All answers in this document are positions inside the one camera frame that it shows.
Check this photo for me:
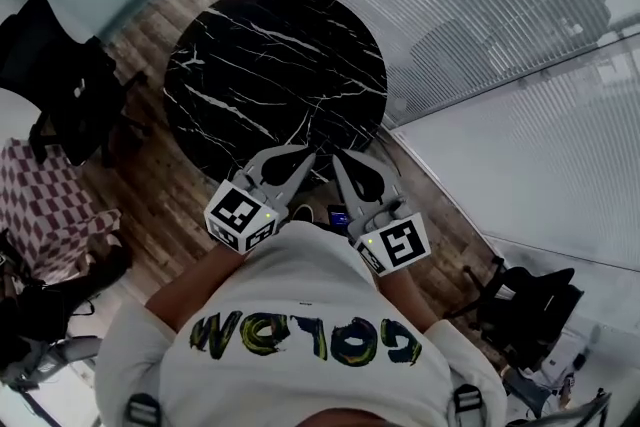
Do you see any person's white printed T-shirt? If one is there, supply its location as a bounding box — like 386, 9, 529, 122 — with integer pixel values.
93, 219, 509, 427

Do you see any black box blue screen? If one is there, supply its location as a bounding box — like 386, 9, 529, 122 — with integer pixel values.
327, 203, 352, 231

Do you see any black strap buckle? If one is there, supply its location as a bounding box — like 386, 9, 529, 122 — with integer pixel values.
124, 393, 162, 427
452, 384, 485, 416

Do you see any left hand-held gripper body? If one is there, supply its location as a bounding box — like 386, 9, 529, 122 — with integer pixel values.
203, 164, 297, 256

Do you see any black office chair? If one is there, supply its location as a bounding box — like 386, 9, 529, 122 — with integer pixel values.
0, 0, 151, 169
442, 256, 585, 374

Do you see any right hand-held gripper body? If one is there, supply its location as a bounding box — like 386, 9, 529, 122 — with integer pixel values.
346, 197, 432, 277

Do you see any pink white checkered cloth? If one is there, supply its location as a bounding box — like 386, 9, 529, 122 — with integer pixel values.
0, 137, 123, 284

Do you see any person's black shoe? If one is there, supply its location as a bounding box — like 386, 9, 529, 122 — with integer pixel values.
291, 203, 316, 226

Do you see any person's left forearm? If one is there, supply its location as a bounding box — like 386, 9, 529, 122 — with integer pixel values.
144, 239, 251, 331

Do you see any dark crumpled bag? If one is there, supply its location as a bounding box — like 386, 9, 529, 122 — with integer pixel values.
499, 354, 616, 421

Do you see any round black marble table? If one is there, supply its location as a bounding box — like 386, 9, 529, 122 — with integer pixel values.
163, 0, 389, 189

